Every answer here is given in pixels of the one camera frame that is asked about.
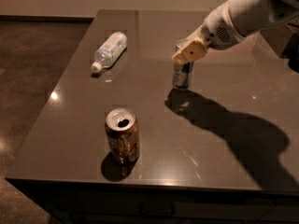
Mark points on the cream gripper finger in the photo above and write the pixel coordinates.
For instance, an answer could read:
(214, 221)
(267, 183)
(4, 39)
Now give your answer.
(191, 51)
(186, 40)

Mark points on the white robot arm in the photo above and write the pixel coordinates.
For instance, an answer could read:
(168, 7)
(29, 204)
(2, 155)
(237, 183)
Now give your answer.
(252, 16)

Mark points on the orange soda can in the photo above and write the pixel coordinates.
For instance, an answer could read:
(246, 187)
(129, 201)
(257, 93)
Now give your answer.
(123, 135)

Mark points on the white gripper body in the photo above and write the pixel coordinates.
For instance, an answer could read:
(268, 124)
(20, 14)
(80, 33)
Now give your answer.
(218, 28)

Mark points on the dark cabinet drawer front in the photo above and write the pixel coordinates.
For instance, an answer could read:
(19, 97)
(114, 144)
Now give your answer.
(86, 203)

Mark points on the silver blue redbull can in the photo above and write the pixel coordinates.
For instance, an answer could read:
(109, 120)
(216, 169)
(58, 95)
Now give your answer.
(182, 76)

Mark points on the clear plastic water bottle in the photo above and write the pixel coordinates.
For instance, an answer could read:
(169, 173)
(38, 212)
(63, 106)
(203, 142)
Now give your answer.
(109, 52)

